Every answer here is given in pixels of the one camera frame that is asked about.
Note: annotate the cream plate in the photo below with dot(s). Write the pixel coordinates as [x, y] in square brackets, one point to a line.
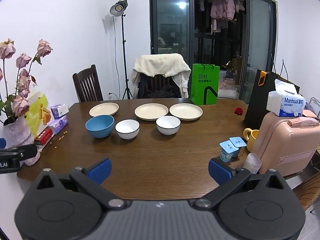
[151, 111]
[107, 108]
[186, 111]

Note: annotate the purple tissue pack upper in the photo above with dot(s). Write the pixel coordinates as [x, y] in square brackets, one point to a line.
[59, 110]

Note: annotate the purple tissue pack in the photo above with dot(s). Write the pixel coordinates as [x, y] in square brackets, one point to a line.
[58, 124]
[59, 110]

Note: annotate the blue bowl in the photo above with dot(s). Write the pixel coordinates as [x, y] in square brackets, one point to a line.
[100, 126]

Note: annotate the purple fuzzy vase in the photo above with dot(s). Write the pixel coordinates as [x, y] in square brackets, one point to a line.
[17, 133]

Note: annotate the purple tissue pack lower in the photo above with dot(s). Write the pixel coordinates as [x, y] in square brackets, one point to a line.
[58, 124]

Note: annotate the translucent plastic cup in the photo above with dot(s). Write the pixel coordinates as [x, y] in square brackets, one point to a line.
[252, 163]

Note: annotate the white bowl right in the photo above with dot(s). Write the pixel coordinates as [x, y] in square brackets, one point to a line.
[168, 125]

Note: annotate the white bowl left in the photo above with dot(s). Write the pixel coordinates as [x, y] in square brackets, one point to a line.
[127, 129]

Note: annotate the black paper shopping bag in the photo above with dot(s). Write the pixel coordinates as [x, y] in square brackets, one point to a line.
[262, 85]

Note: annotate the dark wooden chair left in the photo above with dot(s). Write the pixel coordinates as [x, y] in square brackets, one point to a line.
[87, 85]

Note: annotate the yellow mug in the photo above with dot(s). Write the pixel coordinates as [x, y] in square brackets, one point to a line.
[250, 135]

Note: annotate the red rose flower head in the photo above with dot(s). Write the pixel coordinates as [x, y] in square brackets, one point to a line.
[238, 111]

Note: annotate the studio light on tripod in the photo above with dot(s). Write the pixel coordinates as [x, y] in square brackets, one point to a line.
[118, 10]

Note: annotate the dried pink roses bouquet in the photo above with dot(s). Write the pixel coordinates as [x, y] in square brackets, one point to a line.
[15, 105]

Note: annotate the white bowl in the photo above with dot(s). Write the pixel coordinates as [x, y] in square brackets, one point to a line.
[168, 125]
[127, 129]

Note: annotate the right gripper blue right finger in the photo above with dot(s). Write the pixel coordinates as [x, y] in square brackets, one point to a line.
[219, 171]

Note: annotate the yogurt cup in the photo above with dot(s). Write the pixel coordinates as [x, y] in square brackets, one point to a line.
[228, 151]
[238, 143]

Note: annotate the cream sweater on chair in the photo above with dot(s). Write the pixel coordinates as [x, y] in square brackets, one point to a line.
[167, 65]

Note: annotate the green paper shopping bag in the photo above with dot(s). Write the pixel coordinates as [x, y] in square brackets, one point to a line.
[204, 84]

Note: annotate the white tissue pack Manhua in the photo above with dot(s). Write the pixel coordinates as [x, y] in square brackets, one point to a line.
[285, 101]

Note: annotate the yogurt cup front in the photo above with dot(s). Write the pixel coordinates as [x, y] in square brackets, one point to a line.
[228, 151]

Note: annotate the red small box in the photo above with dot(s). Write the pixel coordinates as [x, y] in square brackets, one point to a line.
[43, 138]

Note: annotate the wooden chair with clothes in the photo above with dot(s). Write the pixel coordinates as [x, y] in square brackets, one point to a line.
[157, 87]

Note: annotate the pink suitcase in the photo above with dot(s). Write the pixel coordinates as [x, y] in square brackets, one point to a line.
[286, 144]

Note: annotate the hanging pink clothes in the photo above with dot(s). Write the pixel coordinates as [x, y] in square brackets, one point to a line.
[219, 13]

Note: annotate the green snack box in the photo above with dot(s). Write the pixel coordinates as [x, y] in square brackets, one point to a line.
[39, 115]

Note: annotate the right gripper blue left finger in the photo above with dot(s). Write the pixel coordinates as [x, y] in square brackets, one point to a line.
[99, 171]

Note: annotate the yogurt cup back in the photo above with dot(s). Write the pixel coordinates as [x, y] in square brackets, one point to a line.
[238, 143]

